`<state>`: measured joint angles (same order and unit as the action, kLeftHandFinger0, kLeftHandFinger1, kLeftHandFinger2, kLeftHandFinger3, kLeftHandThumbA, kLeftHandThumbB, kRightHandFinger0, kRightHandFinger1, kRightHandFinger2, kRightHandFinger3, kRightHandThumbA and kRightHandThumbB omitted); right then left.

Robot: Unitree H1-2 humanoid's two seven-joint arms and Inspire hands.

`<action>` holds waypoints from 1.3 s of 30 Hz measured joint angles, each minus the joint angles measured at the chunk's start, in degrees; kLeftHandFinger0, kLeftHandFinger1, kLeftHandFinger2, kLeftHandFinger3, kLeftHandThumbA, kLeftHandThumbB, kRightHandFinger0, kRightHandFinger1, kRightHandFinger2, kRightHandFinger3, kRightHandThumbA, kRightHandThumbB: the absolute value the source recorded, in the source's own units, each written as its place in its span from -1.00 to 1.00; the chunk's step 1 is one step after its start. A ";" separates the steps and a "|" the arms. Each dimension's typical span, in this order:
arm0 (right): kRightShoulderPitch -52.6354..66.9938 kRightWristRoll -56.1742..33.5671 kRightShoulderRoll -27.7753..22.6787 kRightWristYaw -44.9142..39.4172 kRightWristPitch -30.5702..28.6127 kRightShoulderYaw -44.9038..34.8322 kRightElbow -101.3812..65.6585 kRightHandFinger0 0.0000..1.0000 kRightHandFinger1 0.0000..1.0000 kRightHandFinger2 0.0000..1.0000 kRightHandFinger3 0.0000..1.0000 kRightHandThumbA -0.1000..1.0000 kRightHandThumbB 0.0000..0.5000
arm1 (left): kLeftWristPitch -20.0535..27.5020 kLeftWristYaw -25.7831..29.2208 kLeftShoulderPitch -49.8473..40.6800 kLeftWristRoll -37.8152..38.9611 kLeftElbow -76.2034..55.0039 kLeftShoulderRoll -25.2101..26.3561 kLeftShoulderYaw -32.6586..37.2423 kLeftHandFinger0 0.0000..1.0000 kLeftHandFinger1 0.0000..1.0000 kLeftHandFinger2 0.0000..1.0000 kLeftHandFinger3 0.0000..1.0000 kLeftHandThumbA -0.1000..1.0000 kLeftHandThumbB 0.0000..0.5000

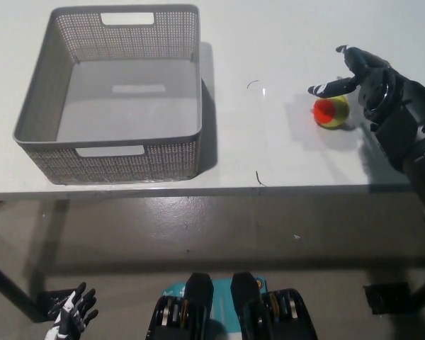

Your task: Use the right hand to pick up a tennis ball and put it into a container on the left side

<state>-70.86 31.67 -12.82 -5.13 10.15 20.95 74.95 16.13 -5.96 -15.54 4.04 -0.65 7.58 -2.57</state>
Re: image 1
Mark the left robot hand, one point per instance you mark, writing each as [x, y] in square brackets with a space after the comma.
[71, 311]

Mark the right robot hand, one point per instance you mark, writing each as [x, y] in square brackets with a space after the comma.
[372, 81]

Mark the yellow and orange tennis ball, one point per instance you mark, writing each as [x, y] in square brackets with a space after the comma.
[334, 113]

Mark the black robot legs and feet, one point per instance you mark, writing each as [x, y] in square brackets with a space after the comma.
[198, 301]

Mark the grey perforated plastic basket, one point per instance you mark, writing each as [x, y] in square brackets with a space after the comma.
[39, 102]

